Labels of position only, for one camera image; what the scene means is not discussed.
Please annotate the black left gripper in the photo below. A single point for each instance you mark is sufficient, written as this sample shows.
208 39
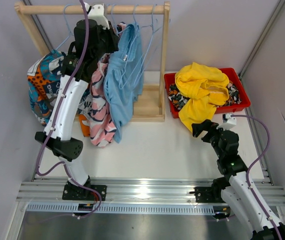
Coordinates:
113 37

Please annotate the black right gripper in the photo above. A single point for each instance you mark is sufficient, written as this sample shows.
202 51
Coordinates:
206 125

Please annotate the orange black camo shorts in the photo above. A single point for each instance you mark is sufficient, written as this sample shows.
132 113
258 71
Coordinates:
178 100

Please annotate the yellow shorts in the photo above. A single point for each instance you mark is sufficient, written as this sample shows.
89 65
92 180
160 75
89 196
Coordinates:
205 87

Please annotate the light blue shorts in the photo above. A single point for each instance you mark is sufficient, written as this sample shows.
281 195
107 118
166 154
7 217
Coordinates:
121 105

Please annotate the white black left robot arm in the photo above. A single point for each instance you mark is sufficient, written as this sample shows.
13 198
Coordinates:
92 39

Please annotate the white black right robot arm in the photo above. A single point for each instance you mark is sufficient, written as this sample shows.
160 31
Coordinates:
236 187

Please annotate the blue orange patchwork shorts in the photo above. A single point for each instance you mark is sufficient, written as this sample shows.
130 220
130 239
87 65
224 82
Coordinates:
44 85

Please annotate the pink white patterned shorts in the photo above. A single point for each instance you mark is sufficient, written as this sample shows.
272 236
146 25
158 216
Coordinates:
102 127

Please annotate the wooden clothes rack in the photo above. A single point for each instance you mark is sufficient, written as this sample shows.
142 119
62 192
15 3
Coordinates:
150 106

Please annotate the red plastic bin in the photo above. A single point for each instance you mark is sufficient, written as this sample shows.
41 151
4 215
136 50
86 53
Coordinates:
169 78

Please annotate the white wire hanger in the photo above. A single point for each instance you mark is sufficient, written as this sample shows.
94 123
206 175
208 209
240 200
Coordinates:
115 26

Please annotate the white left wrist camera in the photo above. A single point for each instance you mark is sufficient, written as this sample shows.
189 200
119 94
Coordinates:
97 12

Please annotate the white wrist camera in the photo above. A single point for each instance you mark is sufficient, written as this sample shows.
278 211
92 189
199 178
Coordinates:
228 122
97 12

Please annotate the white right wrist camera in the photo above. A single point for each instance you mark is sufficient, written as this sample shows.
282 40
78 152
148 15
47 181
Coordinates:
228 122

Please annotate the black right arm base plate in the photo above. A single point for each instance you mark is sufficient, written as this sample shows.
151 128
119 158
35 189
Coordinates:
206 195

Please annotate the aluminium mounting rail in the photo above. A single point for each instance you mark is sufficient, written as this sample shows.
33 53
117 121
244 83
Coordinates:
118 191

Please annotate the slotted cable duct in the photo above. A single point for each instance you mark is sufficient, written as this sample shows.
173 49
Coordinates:
113 208

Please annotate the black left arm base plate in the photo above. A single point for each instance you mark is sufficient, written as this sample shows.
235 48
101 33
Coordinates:
76 193

